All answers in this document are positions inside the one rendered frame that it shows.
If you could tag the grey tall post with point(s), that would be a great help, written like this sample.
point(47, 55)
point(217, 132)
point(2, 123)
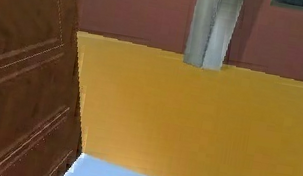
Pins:
point(213, 25)

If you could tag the brown panelled wooden door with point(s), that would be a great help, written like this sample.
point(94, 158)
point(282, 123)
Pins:
point(18, 65)

